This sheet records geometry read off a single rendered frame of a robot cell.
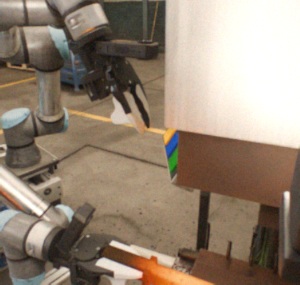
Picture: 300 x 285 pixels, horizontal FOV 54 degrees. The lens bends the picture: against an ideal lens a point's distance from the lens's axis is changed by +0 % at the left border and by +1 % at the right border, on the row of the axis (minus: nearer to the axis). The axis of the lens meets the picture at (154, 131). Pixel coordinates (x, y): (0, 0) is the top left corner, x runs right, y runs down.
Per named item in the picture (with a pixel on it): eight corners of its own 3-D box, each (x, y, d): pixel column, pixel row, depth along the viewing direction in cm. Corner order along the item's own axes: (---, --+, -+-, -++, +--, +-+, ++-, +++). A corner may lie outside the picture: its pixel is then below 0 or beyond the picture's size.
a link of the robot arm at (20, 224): (17, 228, 73) (11, 200, 70) (52, 241, 70) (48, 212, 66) (-11, 251, 67) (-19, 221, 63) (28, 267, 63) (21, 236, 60)
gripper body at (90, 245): (114, 265, 64) (67, 248, 68) (112, 234, 61) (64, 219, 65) (94, 294, 58) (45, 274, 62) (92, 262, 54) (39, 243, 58)
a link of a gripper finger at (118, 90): (132, 112, 59) (115, 71, 58) (139, 108, 58) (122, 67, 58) (120, 117, 55) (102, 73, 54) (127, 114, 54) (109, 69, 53)
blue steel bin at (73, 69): (41, 80, 600) (35, 44, 571) (74, 73, 655) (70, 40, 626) (76, 91, 528) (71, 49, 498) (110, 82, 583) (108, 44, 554)
